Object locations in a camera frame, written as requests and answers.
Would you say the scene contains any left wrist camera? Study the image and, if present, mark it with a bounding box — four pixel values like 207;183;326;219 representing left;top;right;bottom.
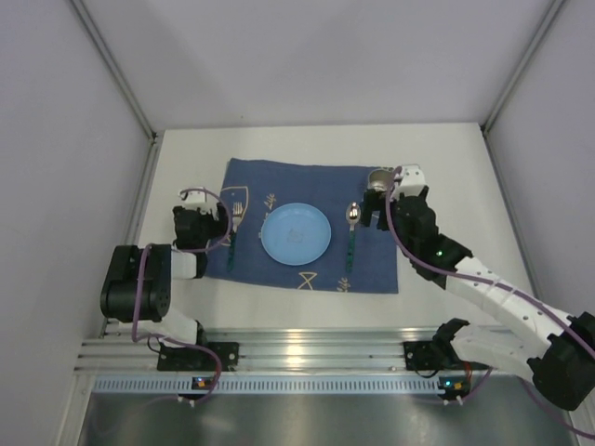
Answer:
178;188;207;208

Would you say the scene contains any blue plastic plate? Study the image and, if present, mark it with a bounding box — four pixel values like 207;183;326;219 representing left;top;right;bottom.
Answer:
260;203;332;267

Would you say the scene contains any aluminium rail beam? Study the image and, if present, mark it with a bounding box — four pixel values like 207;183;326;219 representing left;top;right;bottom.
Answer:
74;324;436;374

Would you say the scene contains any blue cloth placemat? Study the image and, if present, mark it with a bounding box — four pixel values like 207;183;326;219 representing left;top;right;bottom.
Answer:
206;158;398;294

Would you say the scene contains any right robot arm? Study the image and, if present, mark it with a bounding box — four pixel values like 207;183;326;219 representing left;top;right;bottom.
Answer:
361;186;594;411

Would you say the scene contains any beige cup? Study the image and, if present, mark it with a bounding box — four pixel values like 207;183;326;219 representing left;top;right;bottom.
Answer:
367;168;393;192

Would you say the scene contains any spoon with blue handle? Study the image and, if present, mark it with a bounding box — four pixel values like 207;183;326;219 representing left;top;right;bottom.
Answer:
346;202;361;273

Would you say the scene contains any perforated cable duct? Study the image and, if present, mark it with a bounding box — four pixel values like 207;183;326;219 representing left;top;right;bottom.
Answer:
92;374;470;394

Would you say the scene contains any black handled knife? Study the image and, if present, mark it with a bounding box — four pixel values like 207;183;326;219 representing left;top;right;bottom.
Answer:
227;202;244;272

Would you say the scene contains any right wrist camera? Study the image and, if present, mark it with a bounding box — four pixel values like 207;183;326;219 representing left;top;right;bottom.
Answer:
394;164;427;195

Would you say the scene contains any frame post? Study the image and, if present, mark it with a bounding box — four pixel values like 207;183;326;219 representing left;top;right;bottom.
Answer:
67;0;157;141
480;0;568;138

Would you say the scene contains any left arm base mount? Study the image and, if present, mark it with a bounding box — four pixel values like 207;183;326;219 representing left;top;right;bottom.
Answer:
156;342;240;372

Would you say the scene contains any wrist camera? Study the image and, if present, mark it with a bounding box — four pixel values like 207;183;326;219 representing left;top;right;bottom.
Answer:
394;164;427;195
178;188;207;208

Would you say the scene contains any right frame post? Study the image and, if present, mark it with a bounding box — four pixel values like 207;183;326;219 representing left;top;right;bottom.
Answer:
480;0;568;138

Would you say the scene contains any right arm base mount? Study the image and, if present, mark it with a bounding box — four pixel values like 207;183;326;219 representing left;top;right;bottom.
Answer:
403;341;466;372

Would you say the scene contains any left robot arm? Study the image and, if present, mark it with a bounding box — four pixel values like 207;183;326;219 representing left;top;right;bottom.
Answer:
99;203;230;348

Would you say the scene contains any left frame post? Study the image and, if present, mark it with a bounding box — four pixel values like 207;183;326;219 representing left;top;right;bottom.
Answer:
67;0;157;141

